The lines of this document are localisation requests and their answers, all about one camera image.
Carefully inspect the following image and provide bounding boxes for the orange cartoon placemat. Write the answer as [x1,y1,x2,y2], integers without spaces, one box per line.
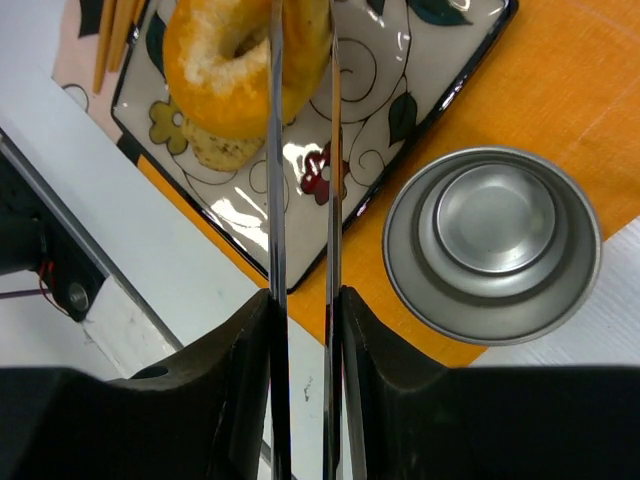
[53,1,639,366]

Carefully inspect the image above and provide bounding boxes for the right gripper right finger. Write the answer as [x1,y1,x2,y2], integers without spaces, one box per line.
[341,287,639,479]

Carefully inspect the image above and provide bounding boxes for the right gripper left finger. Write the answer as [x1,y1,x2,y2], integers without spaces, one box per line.
[1,290,269,479]

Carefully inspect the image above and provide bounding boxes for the metal tongs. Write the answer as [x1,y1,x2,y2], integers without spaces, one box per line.
[267,1,343,479]

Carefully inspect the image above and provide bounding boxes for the square floral ceramic plate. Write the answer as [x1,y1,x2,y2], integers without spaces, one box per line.
[112,0,518,289]

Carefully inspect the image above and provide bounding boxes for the wooden chopstick left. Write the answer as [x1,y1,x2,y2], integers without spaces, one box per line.
[92,0,118,94]

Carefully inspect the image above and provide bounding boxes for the herb toast slice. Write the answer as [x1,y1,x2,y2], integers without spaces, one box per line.
[181,117,265,172]

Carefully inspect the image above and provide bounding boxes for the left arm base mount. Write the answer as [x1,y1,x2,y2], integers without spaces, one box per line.
[1,137,107,323]

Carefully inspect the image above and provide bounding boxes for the golden bagel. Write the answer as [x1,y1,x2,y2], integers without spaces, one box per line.
[163,1,332,138]

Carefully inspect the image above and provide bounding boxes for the small metal cup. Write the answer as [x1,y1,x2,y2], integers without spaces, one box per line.
[382,146,603,346]

